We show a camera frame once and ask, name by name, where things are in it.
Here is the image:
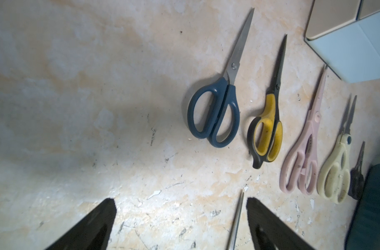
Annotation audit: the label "teal plastic storage box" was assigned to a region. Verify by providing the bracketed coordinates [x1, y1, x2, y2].
[345, 164, 380, 250]

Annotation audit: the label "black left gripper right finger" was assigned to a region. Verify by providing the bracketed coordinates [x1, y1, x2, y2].
[246, 197, 313, 250]

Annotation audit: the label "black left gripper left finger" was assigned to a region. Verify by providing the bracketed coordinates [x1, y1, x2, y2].
[48, 198, 117, 250]

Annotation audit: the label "light blue square box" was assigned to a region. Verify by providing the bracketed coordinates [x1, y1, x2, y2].
[304, 0, 380, 83]

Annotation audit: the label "dark blue handled scissors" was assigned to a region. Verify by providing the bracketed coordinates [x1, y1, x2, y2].
[187, 7, 254, 148]

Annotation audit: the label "small all black scissors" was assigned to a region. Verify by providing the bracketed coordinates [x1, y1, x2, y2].
[348, 141, 365, 200]

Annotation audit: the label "blue grey handled scissors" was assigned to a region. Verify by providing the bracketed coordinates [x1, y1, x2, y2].
[226, 191, 244, 250]

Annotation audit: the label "yellow black handled scissors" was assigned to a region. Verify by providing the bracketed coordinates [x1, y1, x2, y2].
[247, 35, 287, 169]

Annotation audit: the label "cream kitchen scissors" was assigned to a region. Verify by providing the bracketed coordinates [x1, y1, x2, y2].
[317, 96, 357, 204]

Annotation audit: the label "pink kitchen scissors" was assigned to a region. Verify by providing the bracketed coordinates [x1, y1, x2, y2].
[279, 65, 328, 195]

